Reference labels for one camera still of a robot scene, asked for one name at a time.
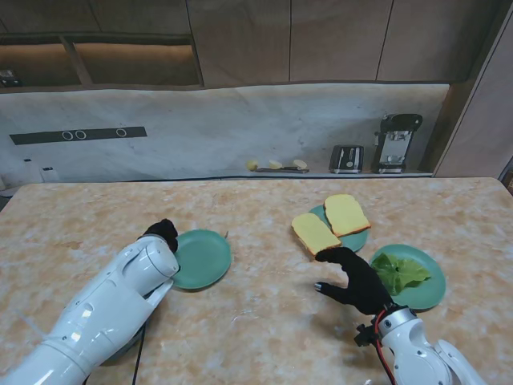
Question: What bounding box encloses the toy bread slice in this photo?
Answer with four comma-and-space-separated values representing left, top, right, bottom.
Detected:
323, 193, 373, 237
291, 213, 342, 256

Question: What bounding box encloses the green round plate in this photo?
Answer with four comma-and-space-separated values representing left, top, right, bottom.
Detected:
307, 204, 370, 257
369, 243, 446, 312
170, 229, 232, 291

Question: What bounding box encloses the open wooden wall shelf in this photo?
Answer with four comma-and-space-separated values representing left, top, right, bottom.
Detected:
0, 34, 205, 90

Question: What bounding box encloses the black silver toaster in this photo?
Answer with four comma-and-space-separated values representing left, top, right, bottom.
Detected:
329, 144, 365, 175

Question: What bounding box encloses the black wall socket strip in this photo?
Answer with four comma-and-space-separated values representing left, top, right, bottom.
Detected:
9, 126, 147, 146

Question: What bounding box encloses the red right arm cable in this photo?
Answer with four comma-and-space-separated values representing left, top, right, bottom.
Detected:
374, 311, 397, 384

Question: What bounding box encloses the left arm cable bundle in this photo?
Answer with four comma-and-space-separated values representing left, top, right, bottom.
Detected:
130, 324, 148, 385

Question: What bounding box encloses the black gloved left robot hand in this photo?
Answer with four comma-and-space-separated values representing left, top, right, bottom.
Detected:
143, 219, 180, 253

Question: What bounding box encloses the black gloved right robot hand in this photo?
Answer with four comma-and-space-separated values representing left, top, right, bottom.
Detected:
313, 247, 393, 318

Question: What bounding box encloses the black silver coffee machine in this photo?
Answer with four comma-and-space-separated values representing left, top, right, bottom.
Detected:
372, 113, 424, 174

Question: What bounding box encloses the dark cutting board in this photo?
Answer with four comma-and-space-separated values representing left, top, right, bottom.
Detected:
251, 166, 310, 174

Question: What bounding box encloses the green lettuce leaf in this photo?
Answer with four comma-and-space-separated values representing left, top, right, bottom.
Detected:
372, 252, 433, 297

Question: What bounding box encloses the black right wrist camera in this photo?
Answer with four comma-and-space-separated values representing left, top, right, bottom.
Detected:
353, 323, 378, 348

